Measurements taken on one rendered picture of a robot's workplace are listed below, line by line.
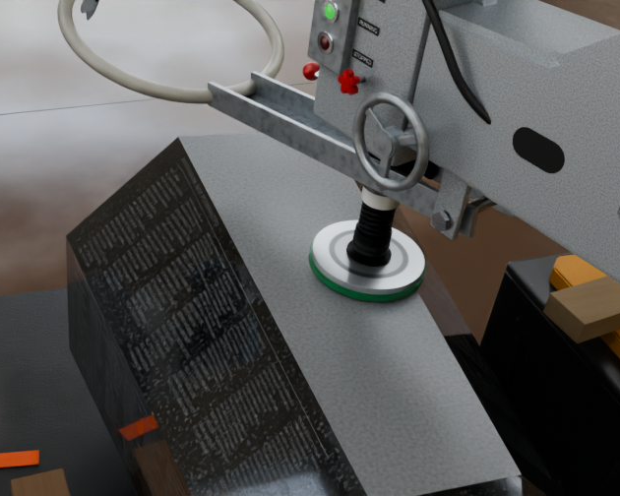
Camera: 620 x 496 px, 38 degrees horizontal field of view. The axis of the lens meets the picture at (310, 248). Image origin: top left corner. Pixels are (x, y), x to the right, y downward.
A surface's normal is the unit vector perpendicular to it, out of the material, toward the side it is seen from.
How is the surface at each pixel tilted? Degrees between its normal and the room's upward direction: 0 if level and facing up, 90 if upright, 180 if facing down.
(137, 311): 45
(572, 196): 90
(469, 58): 90
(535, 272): 0
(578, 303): 0
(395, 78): 90
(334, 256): 0
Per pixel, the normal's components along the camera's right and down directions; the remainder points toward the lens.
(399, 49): -0.75, 0.30
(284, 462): -0.55, -0.48
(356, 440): 0.14, -0.80
